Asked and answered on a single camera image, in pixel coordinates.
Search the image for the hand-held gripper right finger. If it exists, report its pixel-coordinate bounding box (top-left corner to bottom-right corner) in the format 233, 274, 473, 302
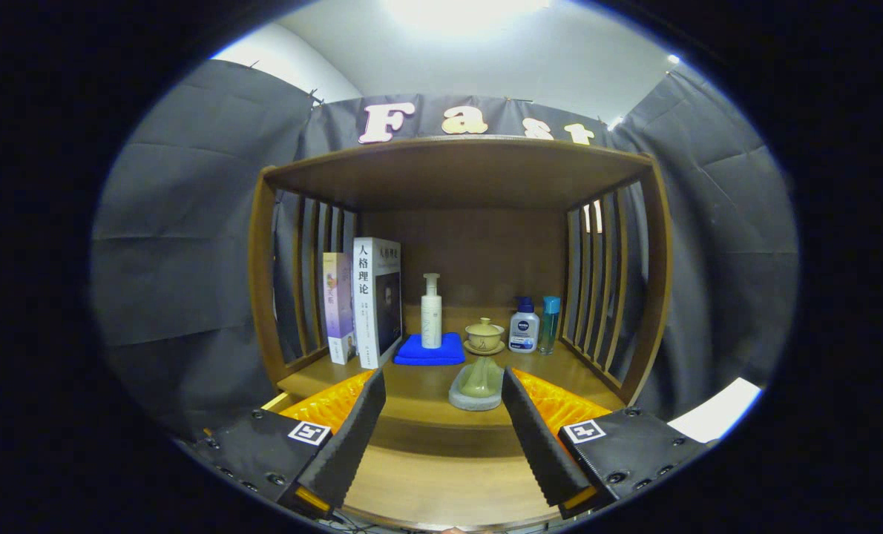
501, 367, 709, 520

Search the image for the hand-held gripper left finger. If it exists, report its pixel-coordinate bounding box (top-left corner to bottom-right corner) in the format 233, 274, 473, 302
189, 369, 387, 520

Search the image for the green ceramic ornament grey base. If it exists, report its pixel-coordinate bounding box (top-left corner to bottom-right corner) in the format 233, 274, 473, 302
448, 356, 505, 412

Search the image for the wooden drawer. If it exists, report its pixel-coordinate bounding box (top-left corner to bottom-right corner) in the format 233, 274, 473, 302
261, 392, 628, 532

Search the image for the wooden countertop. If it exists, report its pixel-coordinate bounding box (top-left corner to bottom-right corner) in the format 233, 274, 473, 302
277, 347, 626, 429

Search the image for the wooden cabinet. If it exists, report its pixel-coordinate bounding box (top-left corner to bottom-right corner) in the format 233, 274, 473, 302
247, 135, 674, 431

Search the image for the blue folded cloth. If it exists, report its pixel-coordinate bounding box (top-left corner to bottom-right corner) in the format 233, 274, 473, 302
393, 332, 467, 366

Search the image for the white bottle with blue cap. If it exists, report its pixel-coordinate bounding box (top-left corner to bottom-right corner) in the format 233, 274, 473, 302
508, 297, 540, 354

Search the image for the slim teal bottle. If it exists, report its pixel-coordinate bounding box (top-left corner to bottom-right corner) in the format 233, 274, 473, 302
539, 296, 562, 355

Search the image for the beige lidded tea cup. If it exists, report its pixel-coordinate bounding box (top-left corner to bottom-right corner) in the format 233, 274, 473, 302
463, 317, 506, 356

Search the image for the purple book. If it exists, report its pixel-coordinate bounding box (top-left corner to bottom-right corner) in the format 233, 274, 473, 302
322, 252, 357, 365

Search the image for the thick white book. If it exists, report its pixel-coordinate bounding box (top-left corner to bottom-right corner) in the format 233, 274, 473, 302
352, 237, 403, 370

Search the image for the white pump bottle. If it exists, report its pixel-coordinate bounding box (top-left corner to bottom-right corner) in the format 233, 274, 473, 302
421, 273, 443, 349

